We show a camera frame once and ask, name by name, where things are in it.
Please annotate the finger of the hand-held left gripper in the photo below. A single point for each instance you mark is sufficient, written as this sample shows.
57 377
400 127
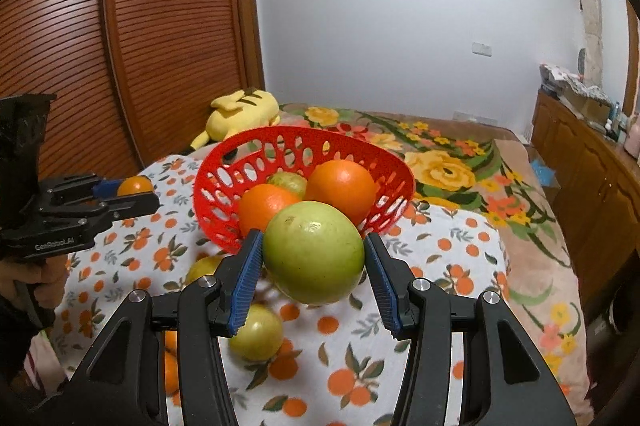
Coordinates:
132 205
102 188

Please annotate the yellow plush toy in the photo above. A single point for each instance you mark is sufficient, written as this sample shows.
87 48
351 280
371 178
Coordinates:
240 111

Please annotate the wooden sideboard cabinet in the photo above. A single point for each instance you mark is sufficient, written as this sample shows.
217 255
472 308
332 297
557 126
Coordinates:
590 186

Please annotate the green guava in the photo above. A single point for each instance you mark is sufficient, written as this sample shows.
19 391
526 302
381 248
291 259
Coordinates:
312 256
202 270
260 331

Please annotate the white wall switch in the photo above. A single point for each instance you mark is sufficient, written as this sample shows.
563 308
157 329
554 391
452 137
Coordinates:
482 48

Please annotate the wooden window frame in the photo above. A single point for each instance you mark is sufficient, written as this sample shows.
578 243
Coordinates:
634 56

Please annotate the small tangerine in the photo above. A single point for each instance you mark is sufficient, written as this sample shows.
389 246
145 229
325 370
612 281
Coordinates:
171 373
171 341
134 186

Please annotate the person's left hand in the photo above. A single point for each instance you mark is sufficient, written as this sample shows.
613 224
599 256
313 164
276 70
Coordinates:
50 281

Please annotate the cardboard box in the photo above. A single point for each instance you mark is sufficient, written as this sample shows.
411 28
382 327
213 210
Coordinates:
592 108

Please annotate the large orange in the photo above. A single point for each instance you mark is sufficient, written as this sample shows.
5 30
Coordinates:
340 188

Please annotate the medium orange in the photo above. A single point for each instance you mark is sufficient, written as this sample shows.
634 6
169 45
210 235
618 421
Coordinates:
262 208

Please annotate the wooden louvered wardrobe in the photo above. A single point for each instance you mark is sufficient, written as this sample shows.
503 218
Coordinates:
165 31

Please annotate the pink striped clothing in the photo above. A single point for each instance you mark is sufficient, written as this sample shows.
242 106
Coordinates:
45 366

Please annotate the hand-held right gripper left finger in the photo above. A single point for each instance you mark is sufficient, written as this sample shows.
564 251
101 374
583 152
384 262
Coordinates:
245 286

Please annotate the pink jug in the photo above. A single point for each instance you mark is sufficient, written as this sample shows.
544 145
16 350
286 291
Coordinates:
632 136

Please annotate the floral blanket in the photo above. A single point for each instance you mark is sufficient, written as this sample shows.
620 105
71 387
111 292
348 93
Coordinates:
450 166

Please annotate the red perforated plastic basket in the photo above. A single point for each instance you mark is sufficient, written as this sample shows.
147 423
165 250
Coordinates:
217 228

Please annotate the pile of printed paper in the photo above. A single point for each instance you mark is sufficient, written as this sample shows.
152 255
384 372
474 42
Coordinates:
565 78

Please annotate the orange print tablecloth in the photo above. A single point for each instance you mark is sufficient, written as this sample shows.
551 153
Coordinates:
325 356

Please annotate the grey oval object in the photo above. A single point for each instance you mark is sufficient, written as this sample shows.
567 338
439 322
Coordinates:
583 61

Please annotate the olive yellow guava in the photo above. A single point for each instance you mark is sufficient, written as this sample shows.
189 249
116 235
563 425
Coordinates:
287 181

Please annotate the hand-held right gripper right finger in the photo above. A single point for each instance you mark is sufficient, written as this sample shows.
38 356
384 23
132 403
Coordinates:
385 286

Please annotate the beige curtain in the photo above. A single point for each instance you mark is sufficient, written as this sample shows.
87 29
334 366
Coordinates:
592 16

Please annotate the blue plastic bag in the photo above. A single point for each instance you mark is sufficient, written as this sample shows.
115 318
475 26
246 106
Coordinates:
545 173

